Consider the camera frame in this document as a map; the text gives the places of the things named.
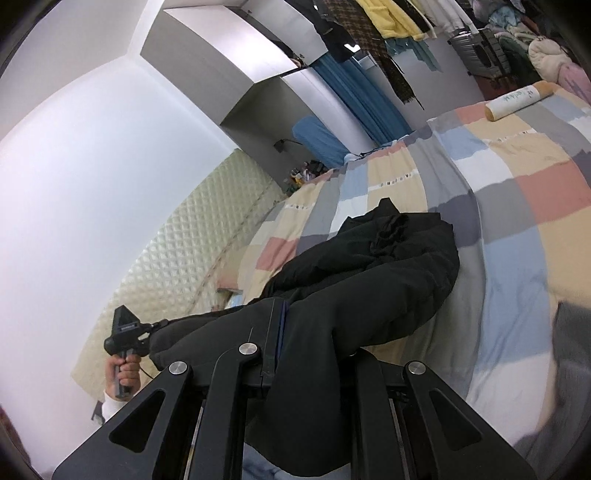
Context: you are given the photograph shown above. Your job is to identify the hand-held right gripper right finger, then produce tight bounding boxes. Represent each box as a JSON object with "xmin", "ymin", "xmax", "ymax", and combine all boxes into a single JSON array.
[{"xmin": 353, "ymin": 348, "xmax": 539, "ymax": 480}]

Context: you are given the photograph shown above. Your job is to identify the cream puffy garment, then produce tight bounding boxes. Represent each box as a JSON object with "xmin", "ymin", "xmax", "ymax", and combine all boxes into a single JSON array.
[{"xmin": 527, "ymin": 37, "xmax": 574, "ymax": 85}]

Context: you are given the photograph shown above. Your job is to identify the white hoodie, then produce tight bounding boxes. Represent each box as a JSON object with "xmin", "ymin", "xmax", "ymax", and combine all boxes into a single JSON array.
[{"xmin": 427, "ymin": 0, "xmax": 478, "ymax": 29}]

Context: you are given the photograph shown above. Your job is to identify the brown plaid scarf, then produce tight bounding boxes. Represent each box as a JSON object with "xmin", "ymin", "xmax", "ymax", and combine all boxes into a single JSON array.
[{"xmin": 323, "ymin": 0, "xmax": 426, "ymax": 110}]

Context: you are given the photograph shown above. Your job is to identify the grey fluffy cloth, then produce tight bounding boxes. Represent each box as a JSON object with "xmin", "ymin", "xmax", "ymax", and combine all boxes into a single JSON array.
[{"xmin": 512, "ymin": 300, "xmax": 591, "ymax": 480}]

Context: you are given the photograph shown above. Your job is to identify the blue curtain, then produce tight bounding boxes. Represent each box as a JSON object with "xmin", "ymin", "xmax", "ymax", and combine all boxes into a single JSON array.
[{"xmin": 311, "ymin": 58, "xmax": 413, "ymax": 141}]

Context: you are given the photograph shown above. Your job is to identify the cream quilted headboard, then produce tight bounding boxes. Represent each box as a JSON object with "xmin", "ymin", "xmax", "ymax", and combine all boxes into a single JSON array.
[{"xmin": 71, "ymin": 150, "xmax": 289, "ymax": 411}]

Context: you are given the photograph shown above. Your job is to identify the white cylindrical roll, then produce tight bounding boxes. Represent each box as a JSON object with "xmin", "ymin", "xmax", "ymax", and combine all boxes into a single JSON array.
[{"xmin": 484, "ymin": 80, "xmax": 563, "ymax": 123}]

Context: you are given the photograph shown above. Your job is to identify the grey suitcase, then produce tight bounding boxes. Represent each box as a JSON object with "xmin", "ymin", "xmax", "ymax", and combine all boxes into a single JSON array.
[{"xmin": 447, "ymin": 27, "xmax": 509, "ymax": 80}]

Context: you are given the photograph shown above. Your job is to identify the person's left hand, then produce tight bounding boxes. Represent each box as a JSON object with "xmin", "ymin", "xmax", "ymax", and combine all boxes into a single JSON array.
[{"xmin": 105, "ymin": 356, "xmax": 142, "ymax": 398}]

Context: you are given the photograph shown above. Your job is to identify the cosmetics on nightstand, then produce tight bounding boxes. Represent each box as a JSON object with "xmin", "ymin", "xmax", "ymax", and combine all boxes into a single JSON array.
[{"xmin": 285, "ymin": 159, "xmax": 334, "ymax": 191}]

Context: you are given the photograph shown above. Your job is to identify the black puffer jacket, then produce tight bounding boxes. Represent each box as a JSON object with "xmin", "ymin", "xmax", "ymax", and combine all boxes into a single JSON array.
[{"xmin": 150, "ymin": 198, "xmax": 461, "ymax": 480}]

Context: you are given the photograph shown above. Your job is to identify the black hanging coat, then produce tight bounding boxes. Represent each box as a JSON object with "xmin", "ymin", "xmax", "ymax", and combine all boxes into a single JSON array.
[{"xmin": 307, "ymin": 0, "xmax": 364, "ymax": 63}]

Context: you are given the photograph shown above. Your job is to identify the pile of clothes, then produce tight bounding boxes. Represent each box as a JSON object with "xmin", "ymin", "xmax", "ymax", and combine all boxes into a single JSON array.
[{"xmin": 473, "ymin": 0, "xmax": 591, "ymax": 88}]

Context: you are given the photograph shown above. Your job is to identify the grey wardrobe cabinet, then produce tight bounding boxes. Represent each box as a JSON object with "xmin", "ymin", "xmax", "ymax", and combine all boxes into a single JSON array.
[{"xmin": 139, "ymin": 4, "xmax": 366, "ymax": 185}]

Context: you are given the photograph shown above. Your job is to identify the person's blue jeans legs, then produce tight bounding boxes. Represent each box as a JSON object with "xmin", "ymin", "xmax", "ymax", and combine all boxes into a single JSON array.
[{"xmin": 241, "ymin": 443, "xmax": 354, "ymax": 480}]

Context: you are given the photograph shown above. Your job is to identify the blue pleated cover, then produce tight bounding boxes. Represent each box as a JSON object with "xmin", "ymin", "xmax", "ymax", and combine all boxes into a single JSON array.
[{"xmin": 293, "ymin": 115, "xmax": 350, "ymax": 168}]

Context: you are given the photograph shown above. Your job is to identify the person's left forearm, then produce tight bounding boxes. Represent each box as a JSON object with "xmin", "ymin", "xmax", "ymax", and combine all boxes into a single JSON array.
[{"xmin": 93, "ymin": 390, "xmax": 136, "ymax": 424}]

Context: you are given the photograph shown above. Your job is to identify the yellow fleece jacket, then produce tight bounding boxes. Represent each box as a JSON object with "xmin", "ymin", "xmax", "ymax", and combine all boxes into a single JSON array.
[{"xmin": 353, "ymin": 0, "xmax": 438, "ymax": 42}]

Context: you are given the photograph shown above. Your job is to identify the pastel patchwork bed cover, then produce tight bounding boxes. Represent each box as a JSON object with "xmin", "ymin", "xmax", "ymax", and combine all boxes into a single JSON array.
[{"xmin": 217, "ymin": 83, "xmax": 591, "ymax": 457}]

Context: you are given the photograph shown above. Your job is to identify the teal hanging garment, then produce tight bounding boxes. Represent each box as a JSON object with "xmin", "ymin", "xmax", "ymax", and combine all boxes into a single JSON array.
[{"xmin": 383, "ymin": 36, "xmax": 443, "ymax": 73}]

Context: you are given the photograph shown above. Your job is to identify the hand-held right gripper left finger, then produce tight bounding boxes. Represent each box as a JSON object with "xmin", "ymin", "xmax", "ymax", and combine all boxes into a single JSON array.
[{"xmin": 51, "ymin": 299, "xmax": 288, "ymax": 480}]

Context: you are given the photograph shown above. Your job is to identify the pink pillow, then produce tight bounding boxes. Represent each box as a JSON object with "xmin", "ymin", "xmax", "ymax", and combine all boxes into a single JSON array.
[{"xmin": 558, "ymin": 61, "xmax": 591, "ymax": 101}]

